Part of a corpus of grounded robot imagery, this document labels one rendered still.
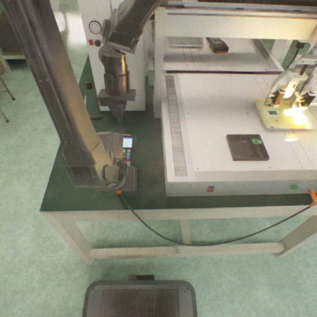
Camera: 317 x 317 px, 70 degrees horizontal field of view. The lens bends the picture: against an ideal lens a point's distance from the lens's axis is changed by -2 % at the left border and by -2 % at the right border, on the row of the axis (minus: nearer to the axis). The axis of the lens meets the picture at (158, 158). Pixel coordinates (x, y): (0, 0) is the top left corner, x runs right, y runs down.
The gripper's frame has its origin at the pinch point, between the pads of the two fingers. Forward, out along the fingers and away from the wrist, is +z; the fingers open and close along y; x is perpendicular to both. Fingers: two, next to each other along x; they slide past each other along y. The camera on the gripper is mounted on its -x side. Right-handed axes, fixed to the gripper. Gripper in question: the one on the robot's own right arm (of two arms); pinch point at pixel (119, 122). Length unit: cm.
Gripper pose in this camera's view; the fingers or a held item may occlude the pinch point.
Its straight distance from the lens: 71.2
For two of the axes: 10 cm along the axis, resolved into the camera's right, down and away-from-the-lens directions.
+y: -10.0, -0.1, -0.3
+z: -0.2, 8.0, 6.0
